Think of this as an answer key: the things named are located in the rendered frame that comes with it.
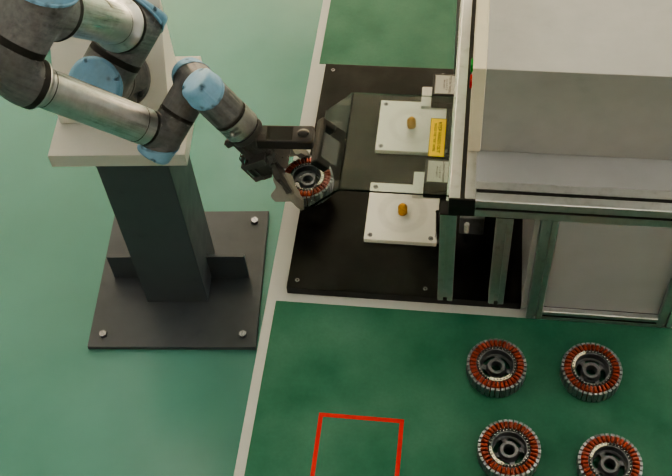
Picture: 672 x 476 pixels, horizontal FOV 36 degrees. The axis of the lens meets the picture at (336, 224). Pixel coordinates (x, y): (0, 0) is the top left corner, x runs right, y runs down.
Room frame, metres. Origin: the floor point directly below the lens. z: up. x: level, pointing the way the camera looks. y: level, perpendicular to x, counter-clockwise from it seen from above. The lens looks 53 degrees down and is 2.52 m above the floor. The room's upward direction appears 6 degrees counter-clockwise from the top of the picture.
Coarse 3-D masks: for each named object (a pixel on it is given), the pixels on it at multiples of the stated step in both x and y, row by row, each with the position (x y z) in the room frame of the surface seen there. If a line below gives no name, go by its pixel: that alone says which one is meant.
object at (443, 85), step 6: (438, 78) 1.56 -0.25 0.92; (444, 78) 1.56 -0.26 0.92; (450, 78) 1.56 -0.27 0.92; (438, 84) 1.55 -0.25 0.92; (444, 84) 1.54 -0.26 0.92; (450, 84) 1.54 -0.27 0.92; (426, 90) 1.57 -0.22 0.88; (432, 90) 1.53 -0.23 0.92; (438, 90) 1.53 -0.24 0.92; (444, 90) 1.53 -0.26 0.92; (450, 90) 1.52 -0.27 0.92; (444, 96) 1.51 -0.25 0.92; (450, 96) 1.51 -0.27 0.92
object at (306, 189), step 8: (296, 160) 1.44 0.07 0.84; (304, 160) 1.43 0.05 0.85; (288, 168) 1.42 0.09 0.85; (296, 168) 1.42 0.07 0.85; (304, 168) 1.42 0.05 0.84; (312, 168) 1.42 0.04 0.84; (296, 176) 1.41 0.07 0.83; (304, 176) 1.40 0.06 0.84; (312, 176) 1.40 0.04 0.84; (304, 184) 1.38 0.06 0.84; (312, 184) 1.38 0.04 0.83; (304, 192) 1.35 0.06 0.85; (304, 200) 1.34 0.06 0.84
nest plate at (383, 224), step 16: (368, 208) 1.34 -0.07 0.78; (384, 208) 1.34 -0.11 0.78; (416, 208) 1.33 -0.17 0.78; (432, 208) 1.32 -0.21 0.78; (368, 224) 1.30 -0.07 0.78; (384, 224) 1.29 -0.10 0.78; (400, 224) 1.29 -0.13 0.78; (416, 224) 1.29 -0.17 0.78; (432, 224) 1.28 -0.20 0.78; (368, 240) 1.26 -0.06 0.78; (384, 240) 1.25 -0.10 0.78; (400, 240) 1.25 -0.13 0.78; (416, 240) 1.24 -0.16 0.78; (432, 240) 1.24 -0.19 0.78
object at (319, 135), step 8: (320, 120) 1.35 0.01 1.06; (328, 120) 1.35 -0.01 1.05; (320, 128) 1.32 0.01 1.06; (328, 128) 1.33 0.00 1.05; (320, 136) 1.30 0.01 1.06; (320, 144) 1.29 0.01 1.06; (312, 152) 1.27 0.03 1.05; (320, 152) 1.27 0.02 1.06; (312, 160) 1.25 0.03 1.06; (320, 160) 1.25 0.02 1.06; (320, 168) 1.25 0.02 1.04; (328, 168) 1.24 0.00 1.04
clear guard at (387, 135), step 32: (352, 96) 1.40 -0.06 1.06; (384, 96) 1.39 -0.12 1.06; (416, 96) 1.38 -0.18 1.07; (352, 128) 1.31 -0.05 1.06; (384, 128) 1.31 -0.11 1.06; (416, 128) 1.30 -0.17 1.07; (448, 128) 1.29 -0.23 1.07; (352, 160) 1.24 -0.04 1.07; (384, 160) 1.23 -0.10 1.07; (416, 160) 1.22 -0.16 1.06; (448, 160) 1.21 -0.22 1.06; (320, 192) 1.20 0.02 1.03; (384, 192) 1.16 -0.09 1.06; (416, 192) 1.15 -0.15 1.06; (448, 192) 1.14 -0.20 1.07
